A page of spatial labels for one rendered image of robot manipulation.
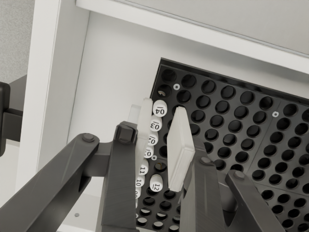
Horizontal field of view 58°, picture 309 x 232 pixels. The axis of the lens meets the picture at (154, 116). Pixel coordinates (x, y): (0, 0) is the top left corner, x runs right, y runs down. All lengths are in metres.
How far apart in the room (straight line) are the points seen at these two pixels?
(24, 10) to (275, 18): 1.02
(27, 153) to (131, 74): 0.13
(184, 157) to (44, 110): 0.13
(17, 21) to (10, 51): 0.13
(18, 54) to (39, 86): 1.06
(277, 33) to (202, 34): 0.18
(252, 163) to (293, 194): 0.06
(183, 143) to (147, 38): 0.16
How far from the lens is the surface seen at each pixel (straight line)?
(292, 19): 0.41
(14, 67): 1.31
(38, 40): 0.23
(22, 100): 0.82
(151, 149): 0.25
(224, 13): 0.38
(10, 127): 0.28
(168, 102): 0.25
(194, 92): 0.25
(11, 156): 0.40
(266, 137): 0.28
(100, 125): 0.33
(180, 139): 0.17
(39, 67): 0.23
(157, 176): 0.28
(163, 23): 0.24
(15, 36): 1.28
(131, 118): 0.31
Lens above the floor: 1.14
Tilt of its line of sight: 68 degrees down
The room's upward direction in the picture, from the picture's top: 176 degrees counter-clockwise
